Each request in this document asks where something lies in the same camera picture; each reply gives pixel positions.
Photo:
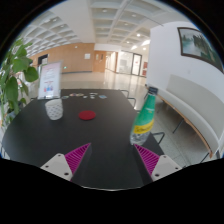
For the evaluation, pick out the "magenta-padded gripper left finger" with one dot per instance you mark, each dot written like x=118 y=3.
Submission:
x=77 y=156

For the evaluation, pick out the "greenish round sticker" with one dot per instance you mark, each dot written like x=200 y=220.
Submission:
x=65 y=97

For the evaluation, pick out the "group of ceiling lights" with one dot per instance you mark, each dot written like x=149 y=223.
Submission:
x=138 y=34

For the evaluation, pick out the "dark-framed glass door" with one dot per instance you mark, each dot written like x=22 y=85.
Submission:
x=136 y=64

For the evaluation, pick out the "green-labelled clear drink bottle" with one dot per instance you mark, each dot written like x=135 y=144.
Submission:
x=145 y=116

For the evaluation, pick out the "long white bench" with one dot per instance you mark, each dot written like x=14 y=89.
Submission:
x=200 y=103

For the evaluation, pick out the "clear acrylic sign stand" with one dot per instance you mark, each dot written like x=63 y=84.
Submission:
x=50 y=80

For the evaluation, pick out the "flat round red coaster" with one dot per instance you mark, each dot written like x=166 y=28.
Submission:
x=87 y=115

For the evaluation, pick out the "colourful round sticker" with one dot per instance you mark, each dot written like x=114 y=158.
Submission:
x=72 y=94
x=80 y=94

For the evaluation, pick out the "white dotted mug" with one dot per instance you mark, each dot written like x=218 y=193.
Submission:
x=54 y=109

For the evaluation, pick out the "green leafy potted plant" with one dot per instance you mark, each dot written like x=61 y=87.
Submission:
x=13 y=90

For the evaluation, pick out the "blue round sticker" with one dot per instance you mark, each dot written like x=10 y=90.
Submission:
x=102 y=96

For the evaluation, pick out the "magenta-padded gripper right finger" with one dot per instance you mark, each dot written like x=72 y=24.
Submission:
x=148 y=159

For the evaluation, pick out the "dark-framed landscape picture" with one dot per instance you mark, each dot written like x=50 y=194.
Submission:
x=200 y=46

